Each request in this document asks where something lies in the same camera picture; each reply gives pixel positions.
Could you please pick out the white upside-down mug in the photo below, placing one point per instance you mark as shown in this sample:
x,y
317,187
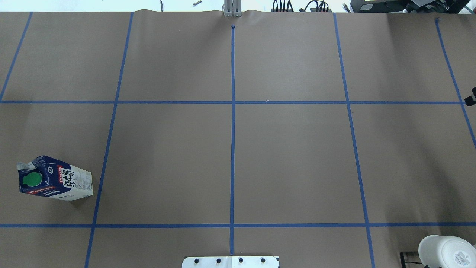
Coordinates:
x,y
446,252

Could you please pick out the aluminium frame post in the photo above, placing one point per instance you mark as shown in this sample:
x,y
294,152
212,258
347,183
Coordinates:
x,y
232,8

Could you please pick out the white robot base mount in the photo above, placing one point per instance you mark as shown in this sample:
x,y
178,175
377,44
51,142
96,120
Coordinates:
x,y
231,262

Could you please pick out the black equipment on table edge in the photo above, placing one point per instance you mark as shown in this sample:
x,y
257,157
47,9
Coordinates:
x,y
408,6

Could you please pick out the blue white milk carton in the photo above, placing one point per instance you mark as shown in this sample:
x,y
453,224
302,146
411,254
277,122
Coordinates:
x,y
48,177

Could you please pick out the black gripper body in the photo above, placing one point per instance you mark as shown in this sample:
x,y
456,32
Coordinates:
x,y
472,94

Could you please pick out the black wire mug rack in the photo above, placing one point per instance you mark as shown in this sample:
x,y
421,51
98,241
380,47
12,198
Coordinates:
x,y
410,259

